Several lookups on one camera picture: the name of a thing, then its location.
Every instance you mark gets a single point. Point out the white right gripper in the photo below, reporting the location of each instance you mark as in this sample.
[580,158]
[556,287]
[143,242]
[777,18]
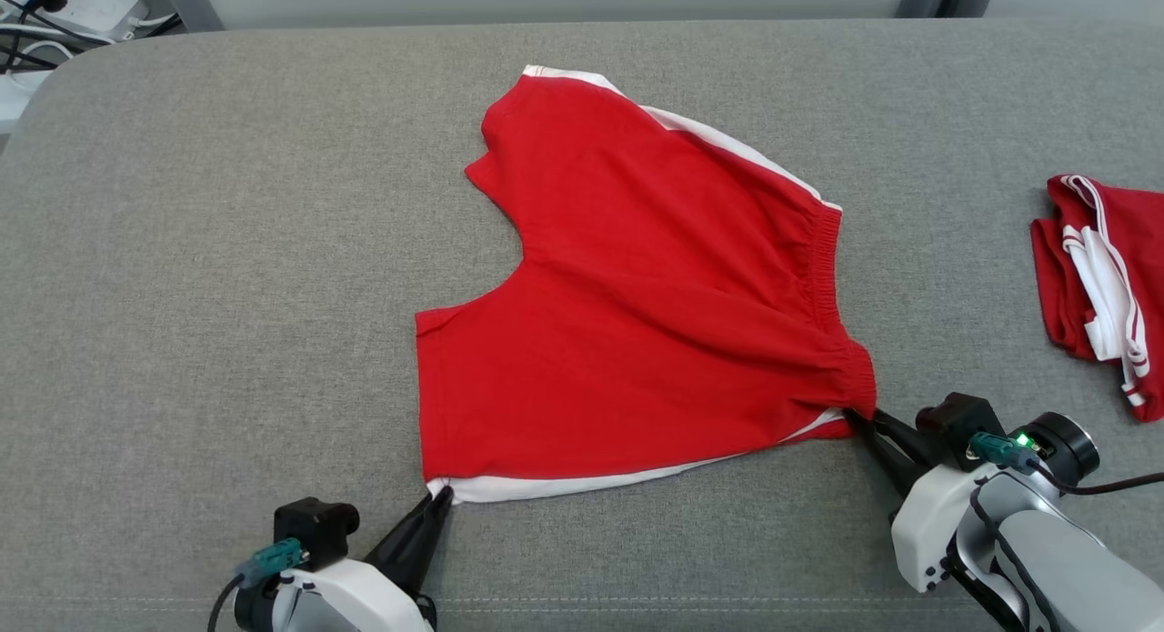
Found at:
[928,532]

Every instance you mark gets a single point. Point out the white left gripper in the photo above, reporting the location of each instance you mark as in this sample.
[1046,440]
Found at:
[364,605]

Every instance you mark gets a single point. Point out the red white jersey shirt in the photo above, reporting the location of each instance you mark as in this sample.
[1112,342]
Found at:
[1059,286]

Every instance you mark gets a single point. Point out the red white-striped shorts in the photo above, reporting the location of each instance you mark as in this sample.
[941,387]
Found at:
[637,323]

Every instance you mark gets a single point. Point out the plain white power strip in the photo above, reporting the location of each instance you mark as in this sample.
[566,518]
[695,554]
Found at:
[18,95]

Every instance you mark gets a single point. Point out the white power strip with sockets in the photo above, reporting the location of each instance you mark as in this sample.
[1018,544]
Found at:
[91,0]

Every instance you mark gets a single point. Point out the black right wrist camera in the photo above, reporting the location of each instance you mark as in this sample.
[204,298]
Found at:
[955,423]

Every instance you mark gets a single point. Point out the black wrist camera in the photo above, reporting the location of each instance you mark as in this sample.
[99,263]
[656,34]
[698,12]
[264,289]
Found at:
[955,423]
[314,527]

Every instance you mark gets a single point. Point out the teal right camera connector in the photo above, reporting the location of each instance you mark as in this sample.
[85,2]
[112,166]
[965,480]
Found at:
[996,448]

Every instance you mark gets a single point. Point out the teal camera connector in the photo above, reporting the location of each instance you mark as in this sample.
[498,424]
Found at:
[996,448]
[273,559]

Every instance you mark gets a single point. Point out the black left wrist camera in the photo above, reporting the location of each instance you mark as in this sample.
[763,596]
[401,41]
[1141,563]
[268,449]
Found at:
[314,527]

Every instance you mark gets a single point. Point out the teal left camera connector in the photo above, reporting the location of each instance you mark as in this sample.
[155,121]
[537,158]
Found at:
[273,559]

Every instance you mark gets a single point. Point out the slanted grey partition post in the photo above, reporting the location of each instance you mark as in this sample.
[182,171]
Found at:
[195,3]

